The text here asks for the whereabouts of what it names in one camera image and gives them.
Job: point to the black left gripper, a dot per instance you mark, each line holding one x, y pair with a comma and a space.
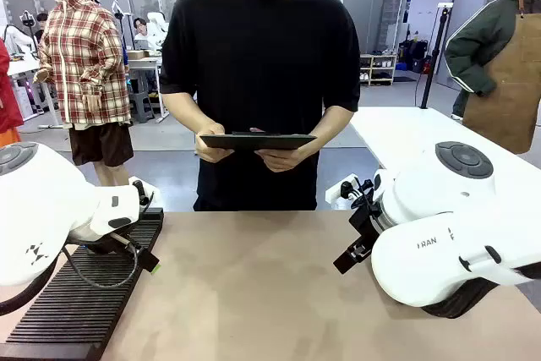
105, 244

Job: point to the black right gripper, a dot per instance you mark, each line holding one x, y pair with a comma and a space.
367, 225

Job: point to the dark tablet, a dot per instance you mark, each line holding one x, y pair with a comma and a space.
258, 141

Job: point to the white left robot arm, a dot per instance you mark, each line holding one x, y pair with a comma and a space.
42, 209

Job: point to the person's right forearm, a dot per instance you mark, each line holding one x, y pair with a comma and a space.
186, 113

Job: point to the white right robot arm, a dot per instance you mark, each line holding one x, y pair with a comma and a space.
422, 259

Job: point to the person's left forearm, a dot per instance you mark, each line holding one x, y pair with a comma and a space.
334, 128

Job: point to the person's left hand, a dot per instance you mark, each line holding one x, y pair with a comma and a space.
281, 160

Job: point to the person's right hand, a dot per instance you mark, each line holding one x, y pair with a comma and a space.
209, 151

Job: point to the long black ribbed tray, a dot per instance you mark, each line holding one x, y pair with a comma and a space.
84, 293

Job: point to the grey step stool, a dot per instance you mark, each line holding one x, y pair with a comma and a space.
141, 107

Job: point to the low white shoe shelf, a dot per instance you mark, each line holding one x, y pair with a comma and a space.
378, 69

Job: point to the white desk with box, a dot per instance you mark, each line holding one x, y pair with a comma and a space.
145, 63

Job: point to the person in black t-shirt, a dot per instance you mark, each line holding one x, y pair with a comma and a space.
258, 61

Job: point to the black tripod pole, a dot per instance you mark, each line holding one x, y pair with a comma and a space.
435, 56

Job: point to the person in red jacket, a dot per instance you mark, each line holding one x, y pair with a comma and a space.
8, 90

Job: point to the seated person in white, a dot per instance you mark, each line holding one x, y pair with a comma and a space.
143, 33

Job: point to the person in brown apron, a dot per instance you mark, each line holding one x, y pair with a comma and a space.
503, 65

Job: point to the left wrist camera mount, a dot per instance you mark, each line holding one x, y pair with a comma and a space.
143, 192

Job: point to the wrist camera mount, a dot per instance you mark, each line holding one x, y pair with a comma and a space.
344, 189
143, 192

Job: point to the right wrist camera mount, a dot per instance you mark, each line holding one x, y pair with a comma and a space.
344, 189

